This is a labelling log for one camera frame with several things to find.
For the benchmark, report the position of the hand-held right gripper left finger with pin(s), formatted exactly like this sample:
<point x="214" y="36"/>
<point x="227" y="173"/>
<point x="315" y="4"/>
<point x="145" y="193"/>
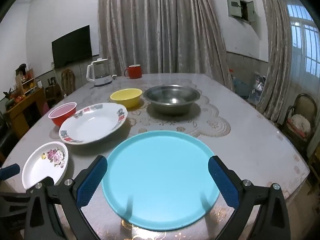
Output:
<point x="91" y="180"/>

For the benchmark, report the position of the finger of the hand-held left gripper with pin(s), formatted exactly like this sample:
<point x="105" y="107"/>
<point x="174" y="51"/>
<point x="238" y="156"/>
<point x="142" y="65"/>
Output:
<point x="10" y="200"/>
<point x="10" y="171"/>

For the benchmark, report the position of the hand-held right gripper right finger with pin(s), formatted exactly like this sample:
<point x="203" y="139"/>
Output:
<point x="222" y="180"/>

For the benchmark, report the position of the white plate pink flowers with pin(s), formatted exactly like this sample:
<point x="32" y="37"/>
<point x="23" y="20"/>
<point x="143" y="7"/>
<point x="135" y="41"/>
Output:
<point x="42" y="170"/>

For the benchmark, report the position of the white deep plate floral rim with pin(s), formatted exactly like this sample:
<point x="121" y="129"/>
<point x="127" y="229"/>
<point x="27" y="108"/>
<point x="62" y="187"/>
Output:
<point x="92" y="122"/>

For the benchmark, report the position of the turquoise plate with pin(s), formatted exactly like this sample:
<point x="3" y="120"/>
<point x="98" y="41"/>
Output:
<point x="160" y="175"/>

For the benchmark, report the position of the red bowl pink inside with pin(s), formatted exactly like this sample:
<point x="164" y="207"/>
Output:
<point x="58" y="121"/>

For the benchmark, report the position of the yellow bowl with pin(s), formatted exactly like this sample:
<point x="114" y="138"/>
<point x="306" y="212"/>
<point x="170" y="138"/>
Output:
<point x="125" y="101"/>

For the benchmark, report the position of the steel bowl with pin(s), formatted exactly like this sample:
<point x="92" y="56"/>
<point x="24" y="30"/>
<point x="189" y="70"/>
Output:
<point x="172" y="97"/>

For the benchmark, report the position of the black leather sofa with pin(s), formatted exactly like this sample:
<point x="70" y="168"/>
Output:
<point x="5" y="135"/>

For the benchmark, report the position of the gold floral lace tablecloth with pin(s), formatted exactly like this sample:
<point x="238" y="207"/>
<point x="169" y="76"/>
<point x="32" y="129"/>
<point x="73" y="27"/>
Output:
<point x="212" y="127"/>

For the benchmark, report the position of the wooden cabinet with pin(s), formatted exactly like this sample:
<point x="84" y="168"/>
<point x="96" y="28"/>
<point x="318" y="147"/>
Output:
<point x="22" y="115"/>

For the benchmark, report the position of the pink plastic stool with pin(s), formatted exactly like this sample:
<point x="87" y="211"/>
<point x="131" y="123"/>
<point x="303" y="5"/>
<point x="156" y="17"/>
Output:
<point x="45" y="108"/>

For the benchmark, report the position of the fruit decoration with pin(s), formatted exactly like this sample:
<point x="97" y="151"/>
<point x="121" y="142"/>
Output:
<point x="17" y="99"/>

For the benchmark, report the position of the small wooden shelf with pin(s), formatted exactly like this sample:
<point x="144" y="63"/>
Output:
<point x="27" y="83"/>

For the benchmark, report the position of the small white box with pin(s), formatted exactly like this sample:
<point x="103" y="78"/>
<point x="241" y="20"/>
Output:
<point x="39" y="83"/>

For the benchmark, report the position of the blue water jug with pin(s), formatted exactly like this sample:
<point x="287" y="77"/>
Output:
<point x="240" y="87"/>

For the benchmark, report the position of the chair cushion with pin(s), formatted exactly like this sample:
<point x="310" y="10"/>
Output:
<point x="300" y="123"/>

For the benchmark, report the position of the plastic bags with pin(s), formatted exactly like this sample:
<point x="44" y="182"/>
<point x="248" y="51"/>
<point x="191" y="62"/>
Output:
<point x="258" y="87"/>

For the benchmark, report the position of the carved wooden chair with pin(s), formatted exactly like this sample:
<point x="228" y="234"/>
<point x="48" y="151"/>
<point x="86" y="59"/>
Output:
<point x="68" y="81"/>

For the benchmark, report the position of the white electric kettle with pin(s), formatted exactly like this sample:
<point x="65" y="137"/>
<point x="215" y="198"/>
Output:
<point x="100" y="77"/>

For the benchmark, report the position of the dark armchair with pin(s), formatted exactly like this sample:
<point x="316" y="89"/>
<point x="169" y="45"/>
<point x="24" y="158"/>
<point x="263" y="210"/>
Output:
<point x="306" y="105"/>

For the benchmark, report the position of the red mug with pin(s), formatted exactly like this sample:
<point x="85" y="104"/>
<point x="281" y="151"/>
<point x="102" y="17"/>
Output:
<point x="135" y="72"/>

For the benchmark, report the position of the black television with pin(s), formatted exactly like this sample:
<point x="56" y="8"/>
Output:
<point x="72" y="46"/>

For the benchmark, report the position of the narrow beige curtain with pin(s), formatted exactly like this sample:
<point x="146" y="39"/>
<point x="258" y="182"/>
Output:
<point x="277" y="55"/>

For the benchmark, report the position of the window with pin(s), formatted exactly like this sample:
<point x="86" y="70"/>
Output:
<point x="307" y="45"/>

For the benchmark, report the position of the black photo frame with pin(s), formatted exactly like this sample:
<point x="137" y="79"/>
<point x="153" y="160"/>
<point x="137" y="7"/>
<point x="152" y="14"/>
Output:
<point x="51" y="81"/>

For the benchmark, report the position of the grey wall electrical box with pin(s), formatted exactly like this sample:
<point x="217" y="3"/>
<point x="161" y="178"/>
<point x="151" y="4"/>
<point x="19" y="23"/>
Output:
<point x="235" y="6"/>

